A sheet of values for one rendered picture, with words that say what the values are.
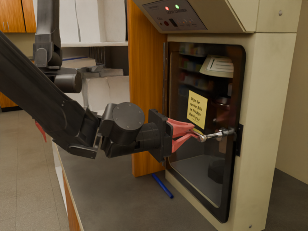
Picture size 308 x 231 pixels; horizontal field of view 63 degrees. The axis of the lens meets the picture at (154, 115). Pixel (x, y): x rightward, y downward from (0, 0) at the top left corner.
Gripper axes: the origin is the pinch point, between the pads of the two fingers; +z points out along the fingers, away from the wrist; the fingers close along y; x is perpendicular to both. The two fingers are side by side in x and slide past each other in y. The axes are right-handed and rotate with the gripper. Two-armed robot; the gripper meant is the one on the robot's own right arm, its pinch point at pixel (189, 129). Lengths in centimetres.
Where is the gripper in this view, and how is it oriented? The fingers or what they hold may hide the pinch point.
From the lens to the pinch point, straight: 58.8
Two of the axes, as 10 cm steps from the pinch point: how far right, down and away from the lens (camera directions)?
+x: -4.4, -3.4, 8.3
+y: 0.4, -9.3, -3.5
